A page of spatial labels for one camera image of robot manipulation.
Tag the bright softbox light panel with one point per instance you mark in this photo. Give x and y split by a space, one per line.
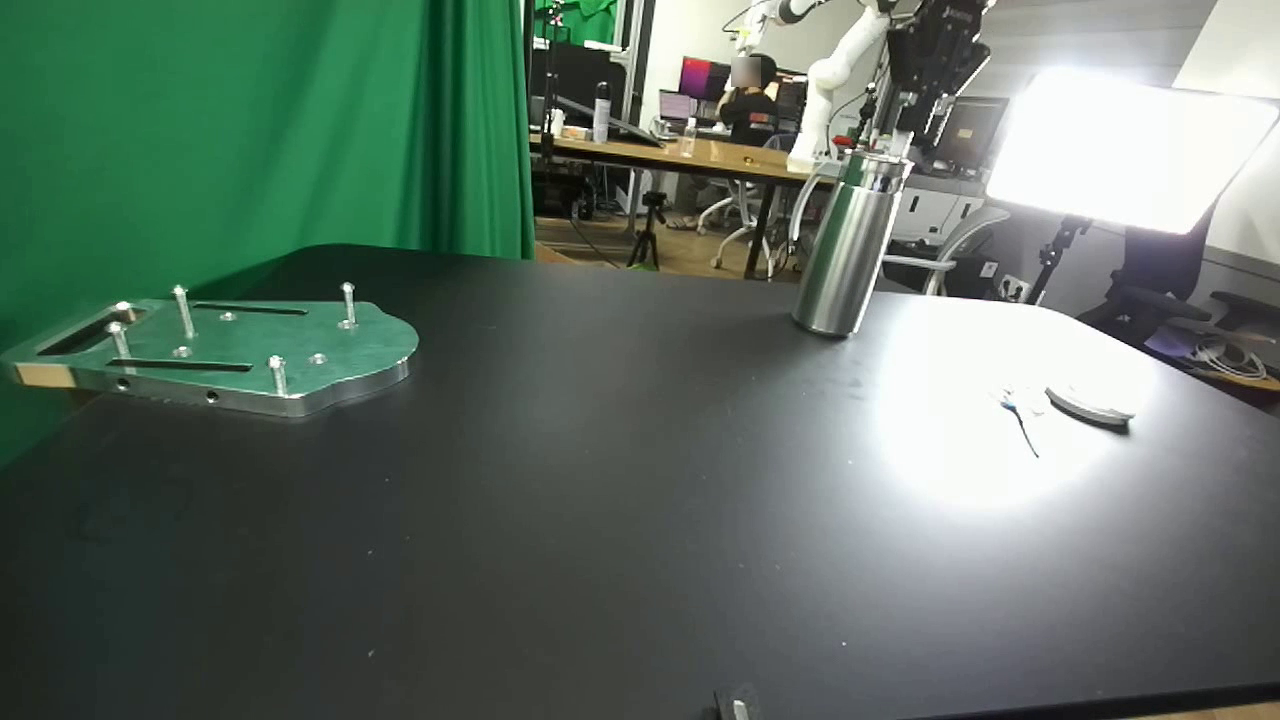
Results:
1120 154

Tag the green screen curtain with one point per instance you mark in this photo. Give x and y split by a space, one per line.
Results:
172 143

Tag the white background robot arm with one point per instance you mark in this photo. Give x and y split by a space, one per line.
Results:
865 43

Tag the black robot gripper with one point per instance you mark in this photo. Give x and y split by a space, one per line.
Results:
935 59

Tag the stainless steel jar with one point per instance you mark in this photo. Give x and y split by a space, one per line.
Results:
851 247

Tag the seated person in black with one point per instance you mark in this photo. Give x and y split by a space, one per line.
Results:
748 105

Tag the wooden background desk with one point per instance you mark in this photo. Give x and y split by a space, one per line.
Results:
694 154

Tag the small black tripod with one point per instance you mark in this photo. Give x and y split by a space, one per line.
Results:
646 247

